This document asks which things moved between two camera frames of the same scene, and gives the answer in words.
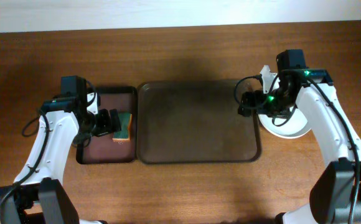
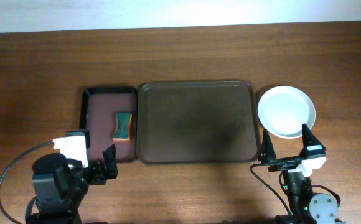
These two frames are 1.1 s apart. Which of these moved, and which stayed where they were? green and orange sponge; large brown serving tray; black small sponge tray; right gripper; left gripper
Moved: right gripper; left gripper
Stayed: black small sponge tray; green and orange sponge; large brown serving tray
